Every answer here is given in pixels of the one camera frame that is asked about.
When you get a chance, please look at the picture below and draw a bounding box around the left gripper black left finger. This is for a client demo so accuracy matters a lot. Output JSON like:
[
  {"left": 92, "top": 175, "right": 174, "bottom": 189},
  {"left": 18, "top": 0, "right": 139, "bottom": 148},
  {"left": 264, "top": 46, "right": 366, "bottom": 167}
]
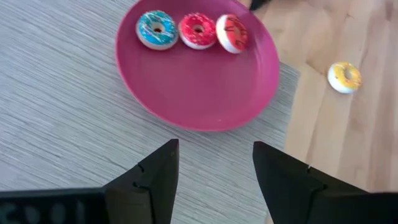
[{"left": 104, "top": 138, "right": 180, "bottom": 224}]

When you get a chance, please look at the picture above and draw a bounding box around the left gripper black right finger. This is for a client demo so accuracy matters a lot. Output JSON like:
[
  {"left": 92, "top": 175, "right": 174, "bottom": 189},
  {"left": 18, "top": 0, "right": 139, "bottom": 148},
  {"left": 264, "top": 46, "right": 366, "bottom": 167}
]
[{"left": 252, "top": 141, "right": 371, "bottom": 224}]

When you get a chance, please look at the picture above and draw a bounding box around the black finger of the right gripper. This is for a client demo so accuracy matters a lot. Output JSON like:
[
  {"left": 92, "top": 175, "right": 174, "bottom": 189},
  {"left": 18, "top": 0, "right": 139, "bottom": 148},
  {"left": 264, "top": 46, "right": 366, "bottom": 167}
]
[{"left": 248, "top": 0, "right": 272, "bottom": 12}]

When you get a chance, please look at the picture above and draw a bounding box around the red sprinkled toy donut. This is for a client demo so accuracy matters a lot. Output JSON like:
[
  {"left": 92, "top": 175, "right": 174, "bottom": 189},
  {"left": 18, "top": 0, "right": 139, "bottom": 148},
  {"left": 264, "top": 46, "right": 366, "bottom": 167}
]
[{"left": 178, "top": 12, "right": 218, "bottom": 50}]

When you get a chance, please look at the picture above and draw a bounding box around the pink round plate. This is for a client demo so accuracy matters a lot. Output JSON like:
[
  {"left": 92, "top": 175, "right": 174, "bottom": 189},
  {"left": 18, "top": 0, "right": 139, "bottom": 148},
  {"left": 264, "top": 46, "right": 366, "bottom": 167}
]
[{"left": 114, "top": 0, "right": 280, "bottom": 132}]

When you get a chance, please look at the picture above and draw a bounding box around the yellow iced toy donut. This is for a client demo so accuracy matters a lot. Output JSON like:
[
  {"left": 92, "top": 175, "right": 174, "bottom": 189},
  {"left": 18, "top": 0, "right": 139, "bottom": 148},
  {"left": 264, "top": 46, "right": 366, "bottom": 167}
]
[{"left": 326, "top": 61, "right": 363, "bottom": 95}]

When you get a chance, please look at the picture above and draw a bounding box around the blue iced toy donut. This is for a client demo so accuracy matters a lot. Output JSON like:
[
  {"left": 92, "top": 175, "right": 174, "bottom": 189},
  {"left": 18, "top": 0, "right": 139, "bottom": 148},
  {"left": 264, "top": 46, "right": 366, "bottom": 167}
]
[{"left": 135, "top": 10, "right": 180, "bottom": 51}]

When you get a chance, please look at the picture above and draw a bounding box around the grey woven placemat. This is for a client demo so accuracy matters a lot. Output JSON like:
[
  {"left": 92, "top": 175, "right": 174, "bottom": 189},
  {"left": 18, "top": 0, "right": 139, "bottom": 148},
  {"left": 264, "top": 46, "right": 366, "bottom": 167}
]
[{"left": 0, "top": 0, "right": 301, "bottom": 224}]

